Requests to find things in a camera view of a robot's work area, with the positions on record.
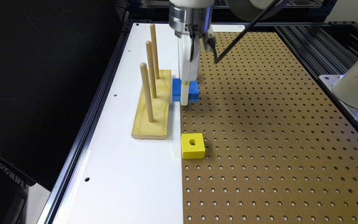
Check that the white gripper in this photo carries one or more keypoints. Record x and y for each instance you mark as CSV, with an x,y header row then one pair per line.
x,y
189,60

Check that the blue block with hole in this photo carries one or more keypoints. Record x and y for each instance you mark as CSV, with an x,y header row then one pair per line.
x,y
176,90

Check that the yellow block with hole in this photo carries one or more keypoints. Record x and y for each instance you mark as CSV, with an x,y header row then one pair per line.
x,y
192,146

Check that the front wooden peg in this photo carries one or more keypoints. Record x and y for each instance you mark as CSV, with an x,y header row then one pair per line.
x,y
147,95

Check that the wooden peg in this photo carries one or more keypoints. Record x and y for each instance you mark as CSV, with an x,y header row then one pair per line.
x,y
153,89
147,95
154,50

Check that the middle wooden peg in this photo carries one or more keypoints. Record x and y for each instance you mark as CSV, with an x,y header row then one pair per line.
x,y
153,89

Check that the wooden peg base board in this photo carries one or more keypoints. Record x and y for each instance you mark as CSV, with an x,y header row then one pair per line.
x,y
142,128

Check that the rear wooden peg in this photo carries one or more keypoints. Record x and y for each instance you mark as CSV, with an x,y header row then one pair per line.
x,y
154,50

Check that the brown perforated pegboard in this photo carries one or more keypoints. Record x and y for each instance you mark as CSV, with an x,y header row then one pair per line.
x,y
277,148

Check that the black monitor panel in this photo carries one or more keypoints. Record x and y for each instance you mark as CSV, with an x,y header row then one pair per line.
x,y
53,55

